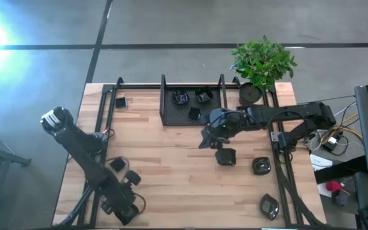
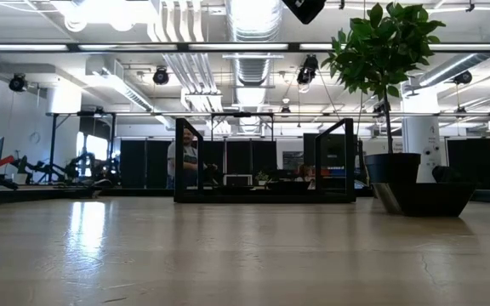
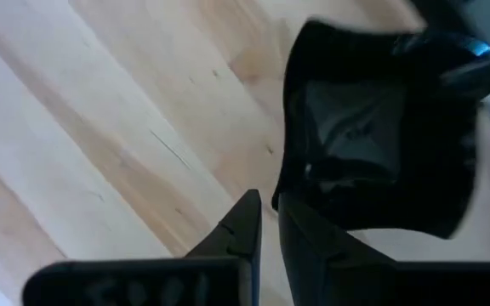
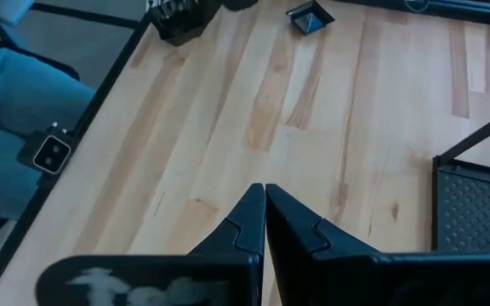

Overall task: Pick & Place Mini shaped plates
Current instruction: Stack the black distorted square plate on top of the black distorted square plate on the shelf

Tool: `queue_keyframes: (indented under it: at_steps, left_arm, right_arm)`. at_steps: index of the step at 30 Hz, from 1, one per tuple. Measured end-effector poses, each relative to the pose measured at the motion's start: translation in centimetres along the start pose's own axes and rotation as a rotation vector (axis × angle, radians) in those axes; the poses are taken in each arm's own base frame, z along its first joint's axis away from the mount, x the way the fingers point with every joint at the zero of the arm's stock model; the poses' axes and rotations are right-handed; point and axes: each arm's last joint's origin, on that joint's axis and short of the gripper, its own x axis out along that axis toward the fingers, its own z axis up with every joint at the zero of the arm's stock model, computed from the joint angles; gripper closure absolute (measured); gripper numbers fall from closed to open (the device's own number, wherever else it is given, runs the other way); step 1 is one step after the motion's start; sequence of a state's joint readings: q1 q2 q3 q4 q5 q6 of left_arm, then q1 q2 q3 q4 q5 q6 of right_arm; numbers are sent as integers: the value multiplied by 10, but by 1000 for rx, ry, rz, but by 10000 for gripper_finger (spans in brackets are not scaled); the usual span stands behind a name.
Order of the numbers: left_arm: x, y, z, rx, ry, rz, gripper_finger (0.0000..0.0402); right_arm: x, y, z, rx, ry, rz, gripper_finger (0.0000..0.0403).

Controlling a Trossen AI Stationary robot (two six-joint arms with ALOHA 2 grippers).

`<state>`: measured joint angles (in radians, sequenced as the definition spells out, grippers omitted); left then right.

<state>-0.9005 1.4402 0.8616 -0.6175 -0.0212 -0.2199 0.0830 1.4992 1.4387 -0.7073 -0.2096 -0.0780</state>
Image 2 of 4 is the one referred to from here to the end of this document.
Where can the black glossy square mini plate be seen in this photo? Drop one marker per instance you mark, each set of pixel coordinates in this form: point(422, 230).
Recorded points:
point(436, 200)

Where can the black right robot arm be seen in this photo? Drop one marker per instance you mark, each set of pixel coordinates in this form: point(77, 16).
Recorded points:
point(304, 10)

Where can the white framed black box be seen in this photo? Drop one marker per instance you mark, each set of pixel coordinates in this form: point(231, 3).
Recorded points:
point(237, 179)

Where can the small green desk plant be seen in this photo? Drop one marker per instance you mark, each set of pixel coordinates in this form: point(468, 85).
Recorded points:
point(262, 176)

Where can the dark framed poster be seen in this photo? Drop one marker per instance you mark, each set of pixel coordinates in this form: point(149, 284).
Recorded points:
point(292, 160)

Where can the person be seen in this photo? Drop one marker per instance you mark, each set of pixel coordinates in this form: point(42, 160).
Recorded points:
point(304, 171)
point(190, 157)

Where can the black partition panel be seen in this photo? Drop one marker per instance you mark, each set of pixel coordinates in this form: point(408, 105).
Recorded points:
point(468, 161)
point(132, 163)
point(332, 149)

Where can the red and blue storage bins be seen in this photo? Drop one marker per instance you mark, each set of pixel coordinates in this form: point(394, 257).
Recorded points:
point(332, 172)

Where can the black overhead light bar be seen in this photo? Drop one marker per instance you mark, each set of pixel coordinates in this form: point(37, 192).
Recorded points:
point(294, 47)

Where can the green plant in black pot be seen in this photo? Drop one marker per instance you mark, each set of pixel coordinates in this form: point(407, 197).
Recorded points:
point(391, 168)

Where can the black background robot rig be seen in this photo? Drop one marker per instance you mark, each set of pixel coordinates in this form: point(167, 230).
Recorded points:
point(79, 166)

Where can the white round column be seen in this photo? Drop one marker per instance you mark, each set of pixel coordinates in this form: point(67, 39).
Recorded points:
point(428, 136)

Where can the office chair with black jacket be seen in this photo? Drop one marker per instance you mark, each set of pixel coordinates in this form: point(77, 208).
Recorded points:
point(445, 174)

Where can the silver ventilation duct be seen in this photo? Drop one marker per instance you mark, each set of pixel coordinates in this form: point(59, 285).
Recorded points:
point(253, 25)

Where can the black background station frame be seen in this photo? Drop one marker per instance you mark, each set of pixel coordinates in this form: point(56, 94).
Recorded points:
point(52, 149)

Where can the white round wall clock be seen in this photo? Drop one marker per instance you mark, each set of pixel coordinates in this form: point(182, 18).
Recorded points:
point(35, 137)

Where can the black aluminium rig frame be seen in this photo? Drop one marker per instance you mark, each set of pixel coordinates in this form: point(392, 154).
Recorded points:
point(36, 196)

